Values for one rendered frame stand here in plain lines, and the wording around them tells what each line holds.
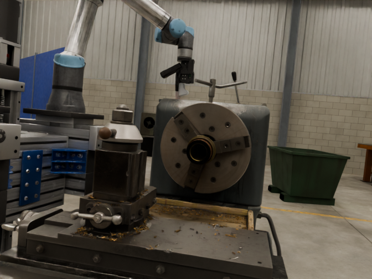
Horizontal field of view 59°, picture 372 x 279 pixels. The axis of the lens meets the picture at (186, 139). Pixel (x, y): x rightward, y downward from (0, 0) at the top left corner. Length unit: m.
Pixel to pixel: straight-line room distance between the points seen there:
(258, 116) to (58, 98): 0.77
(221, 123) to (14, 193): 0.70
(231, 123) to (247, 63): 10.17
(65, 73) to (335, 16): 11.04
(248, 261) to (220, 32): 11.13
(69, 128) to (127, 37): 10.91
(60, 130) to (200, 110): 0.56
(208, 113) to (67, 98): 0.56
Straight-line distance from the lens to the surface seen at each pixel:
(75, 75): 1.38
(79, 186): 1.32
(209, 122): 1.13
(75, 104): 1.37
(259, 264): 0.52
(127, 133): 0.56
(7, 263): 0.63
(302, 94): 11.26
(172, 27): 1.50
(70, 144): 1.33
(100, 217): 0.55
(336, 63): 11.63
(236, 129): 1.12
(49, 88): 6.92
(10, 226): 0.72
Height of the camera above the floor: 1.16
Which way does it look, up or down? 3 degrees down
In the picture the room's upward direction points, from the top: 5 degrees clockwise
